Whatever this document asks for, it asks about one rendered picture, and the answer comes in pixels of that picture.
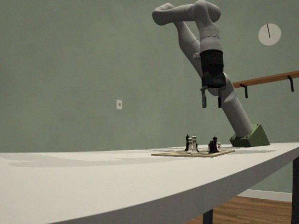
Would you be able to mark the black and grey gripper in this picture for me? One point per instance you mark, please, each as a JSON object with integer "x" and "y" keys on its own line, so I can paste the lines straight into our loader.
{"x": 211, "y": 57}

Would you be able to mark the white chess king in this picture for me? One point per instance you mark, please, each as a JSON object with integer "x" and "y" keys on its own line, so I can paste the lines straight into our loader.
{"x": 194, "y": 151}

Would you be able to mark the black and cream chessboard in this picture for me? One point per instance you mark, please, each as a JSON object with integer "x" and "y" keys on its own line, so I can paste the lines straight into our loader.
{"x": 200, "y": 154}

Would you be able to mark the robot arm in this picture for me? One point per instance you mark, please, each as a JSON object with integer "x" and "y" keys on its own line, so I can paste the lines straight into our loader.
{"x": 204, "y": 14}

